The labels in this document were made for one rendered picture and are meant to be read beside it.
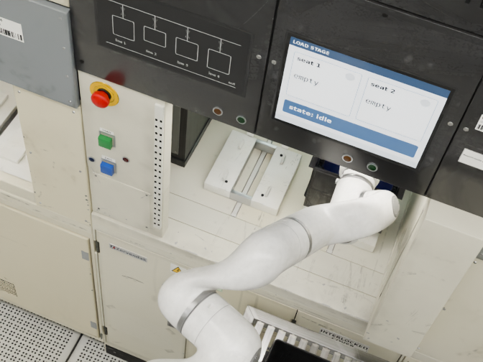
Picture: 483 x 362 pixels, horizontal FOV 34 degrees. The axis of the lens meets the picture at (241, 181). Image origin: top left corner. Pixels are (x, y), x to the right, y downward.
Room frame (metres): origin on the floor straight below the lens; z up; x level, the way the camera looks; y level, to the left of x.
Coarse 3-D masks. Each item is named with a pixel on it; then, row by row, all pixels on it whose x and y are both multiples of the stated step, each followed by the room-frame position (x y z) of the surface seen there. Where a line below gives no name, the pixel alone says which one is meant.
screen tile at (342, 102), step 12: (300, 60) 0.99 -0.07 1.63; (312, 60) 0.99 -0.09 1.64; (300, 72) 0.99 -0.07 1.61; (312, 72) 0.99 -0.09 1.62; (324, 72) 0.98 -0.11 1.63; (336, 72) 0.98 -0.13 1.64; (288, 84) 0.99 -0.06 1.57; (300, 84) 0.99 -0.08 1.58; (336, 84) 0.97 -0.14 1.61; (348, 84) 0.97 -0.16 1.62; (300, 96) 0.99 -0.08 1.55; (312, 96) 0.98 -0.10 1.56; (324, 96) 0.98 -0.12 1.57; (336, 96) 0.97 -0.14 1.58; (348, 96) 0.97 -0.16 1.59; (336, 108) 0.97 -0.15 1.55; (348, 108) 0.97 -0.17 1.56
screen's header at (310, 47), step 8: (296, 40) 1.00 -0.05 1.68; (304, 48) 0.99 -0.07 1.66; (312, 48) 0.99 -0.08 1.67; (320, 48) 0.98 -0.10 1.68; (328, 56) 0.98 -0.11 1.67; (336, 56) 0.98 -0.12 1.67; (344, 56) 0.97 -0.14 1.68; (352, 64) 0.97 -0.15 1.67; (360, 64) 0.97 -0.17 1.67; (368, 64) 0.96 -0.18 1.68; (376, 72) 0.96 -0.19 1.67; (384, 72) 0.96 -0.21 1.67; (392, 72) 0.95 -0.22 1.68; (400, 80) 0.95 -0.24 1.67; (408, 80) 0.95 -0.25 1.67; (416, 80) 0.94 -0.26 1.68; (424, 88) 0.94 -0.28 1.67; (432, 88) 0.94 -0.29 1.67; (440, 88) 0.93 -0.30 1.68
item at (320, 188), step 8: (312, 160) 1.19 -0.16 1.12; (320, 160) 1.24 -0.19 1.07; (320, 168) 1.17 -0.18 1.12; (312, 176) 1.18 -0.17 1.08; (320, 176) 1.17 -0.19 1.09; (328, 176) 1.17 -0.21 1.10; (336, 176) 1.16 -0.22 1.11; (312, 184) 1.18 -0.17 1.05; (320, 184) 1.17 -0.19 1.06; (328, 184) 1.17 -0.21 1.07; (312, 192) 1.18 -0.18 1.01; (320, 192) 1.17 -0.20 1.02; (328, 192) 1.17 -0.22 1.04; (392, 192) 1.18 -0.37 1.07; (400, 192) 1.14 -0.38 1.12; (312, 200) 1.18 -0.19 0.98; (320, 200) 1.17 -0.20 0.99; (328, 200) 1.17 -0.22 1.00
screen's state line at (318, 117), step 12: (288, 108) 0.99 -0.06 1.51; (300, 108) 0.99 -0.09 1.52; (312, 108) 0.98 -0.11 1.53; (312, 120) 0.98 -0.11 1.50; (324, 120) 0.98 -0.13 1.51; (336, 120) 0.97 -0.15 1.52; (348, 132) 0.96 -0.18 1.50; (360, 132) 0.96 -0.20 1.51; (372, 132) 0.95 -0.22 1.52; (384, 144) 0.95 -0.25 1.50; (396, 144) 0.94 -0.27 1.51; (408, 144) 0.94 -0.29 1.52
